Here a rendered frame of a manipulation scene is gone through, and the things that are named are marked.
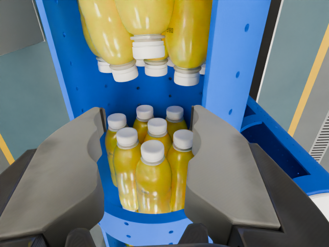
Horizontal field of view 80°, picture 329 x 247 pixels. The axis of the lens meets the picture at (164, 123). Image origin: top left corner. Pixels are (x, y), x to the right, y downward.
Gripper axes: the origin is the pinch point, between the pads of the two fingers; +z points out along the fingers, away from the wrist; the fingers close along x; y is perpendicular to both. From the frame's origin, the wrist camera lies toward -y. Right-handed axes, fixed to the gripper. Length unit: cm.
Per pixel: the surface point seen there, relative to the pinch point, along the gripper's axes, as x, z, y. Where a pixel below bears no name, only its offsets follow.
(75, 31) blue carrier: -12.3, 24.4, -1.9
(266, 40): 67, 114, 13
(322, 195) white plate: 48, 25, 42
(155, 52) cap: 0.6, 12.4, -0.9
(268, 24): 66, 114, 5
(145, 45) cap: -0.5, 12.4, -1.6
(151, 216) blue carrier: -0.7, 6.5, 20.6
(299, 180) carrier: 45, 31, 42
